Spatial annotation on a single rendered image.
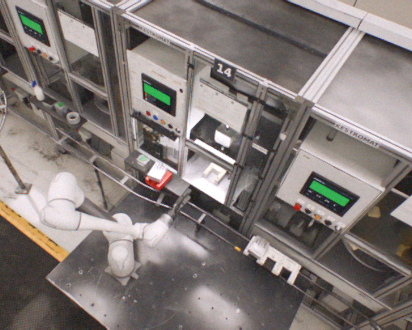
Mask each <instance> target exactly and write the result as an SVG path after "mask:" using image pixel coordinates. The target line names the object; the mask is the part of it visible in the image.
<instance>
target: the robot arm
mask: <svg viewBox="0 0 412 330"><path fill-rule="evenodd" d="M191 191H192V190H191V189H190V188H188V189H187V190H186V191H185V193H184V194H182V195H181V196H180V197H179V198H178V199H177V200H176V202H175V203H174V204H173V207H172V209H171V210H167V211H166V212H165V213H164V214H162V215H161V217H160V218H159V219H158V221H155V222H154V223H151V224H147V223H136V224H135V225H132V222H131V220H130V218H129V217H128V216H127V215H125V214H122V213H119V214H116V215H114V216H110V215H109V214H108V213H107V212H105V211H104V210H103V209H102V208H101V207H99V206H98V205H97V204H95V203H94V202H93V201H91V200H89V199H88V198H87V197H85V196H84V192H83V191H82V189H81V188H80V186H79V184H78V182H77V179H76V177H75V176H74V175H73V174H71V173H67V172H62V173H59V174H58V175H57V176H54V178H53V179H52V181H51V184H50V188H49V192H48V206H46V207H44V208H43V209H42V210H41V211H40V213H39V220H40V222H41V224H43V225H46V226H48V227H50V228H52V229H57V230H66V231H82V230H102V231H103V234H104V235H105V237H106V238H107V240H108V241H109V253H108V262H109V266H108V267H107V268H106V269H105V273H107V274H110V275H111V276H112V277H114V278H115V279H116V280H118V281H119V282H120V283H121V284H122V285H123V286H125V285H126V284H127V283H128V281H129V279H131V278H133V279H135V280H137V279H138V278H139V277H138V276H137V275H136V273H135V271H137V269H139V268H141V263H138V262H136V261H135V260H134V252H133V244H132V242H133V239H134V240H139V241H141V242H143V243H144V244H145V245H146V246H148V247H150V248H152V247H153V246H155V245H157V244H158V243H159V242H160V241H161V240H162V239H163V238H164V236H165V235H166V233H167V231H168V229H169V228H170V227H171V226H172V224H174V220H175V219H176V215H177V214H178V213H179V212H180V211H181V210H182V209H183V208H184V206H185V205H186V203H187V202H188V201H189V200H190V199H191V197H190V196H189V194H190V192H191Z"/></svg>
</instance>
